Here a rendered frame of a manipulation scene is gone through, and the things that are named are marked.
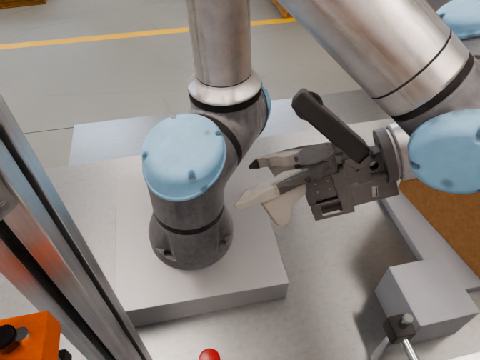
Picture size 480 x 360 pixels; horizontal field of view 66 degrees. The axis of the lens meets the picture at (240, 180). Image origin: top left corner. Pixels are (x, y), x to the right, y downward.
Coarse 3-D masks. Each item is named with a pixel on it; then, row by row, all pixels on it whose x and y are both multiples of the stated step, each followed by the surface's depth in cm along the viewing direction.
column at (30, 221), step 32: (0, 96) 21; (0, 128) 21; (0, 160) 20; (32, 160) 24; (32, 192) 24; (0, 224) 24; (32, 224) 24; (64, 224) 29; (0, 256) 25; (32, 256) 28; (64, 256) 27; (32, 288) 29; (64, 288) 30; (96, 288) 36; (64, 320) 34; (96, 320) 35; (128, 320) 46; (96, 352) 41; (128, 352) 43
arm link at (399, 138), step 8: (392, 128) 45; (400, 128) 45; (392, 136) 45; (400, 136) 44; (408, 136) 44; (392, 144) 45; (400, 144) 44; (400, 152) 44; (408, 152) 44; (400, 160) 44; (408, 160) 44; (400, 168) 45; (408, 168) 44; (400, 176) 47; (408, 176) 45
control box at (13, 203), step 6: (0, 180) 20; (0, 186) 20; (0, 192) 20; (6, 192) 21; (0, 198) 21; (6, 198) 21; (12, 198) 21; (0, 204) 21; (6, 204) 21; (12, 204) 21; (0, 210) 21; (6, 210) 21; (0, 216) 21
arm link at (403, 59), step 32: (288, 0) 28; (320, 0) 26; (352, 0) 26; (384, 0) 26; (416, 0) 27; (320, 32) 28; (352, 32) 27; (384, 32) 26; (416, 32) 26; (448, 32) 27; (352, 64) 29; (384, 64) 28; (416, 64) 27; (448, 64) 27; (384, 96) 30; (416, 96) 28; (448, 96) 28; (416, 128) 30; (448, 128) 27; (416, 160) 30; (448, 160) 29; (448, 192) 31
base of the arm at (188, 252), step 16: (224, 208) 63; (160, 224) 58; (208, 224) 57; (224, 224) 62; (160, 240) 61; (176, 240) 59; (192, 240) 59; (208, 240) 60; (224, 240) 64; (160, 256) 63; (176, 256) 61; (192, 256) 60; (208, 256) 61
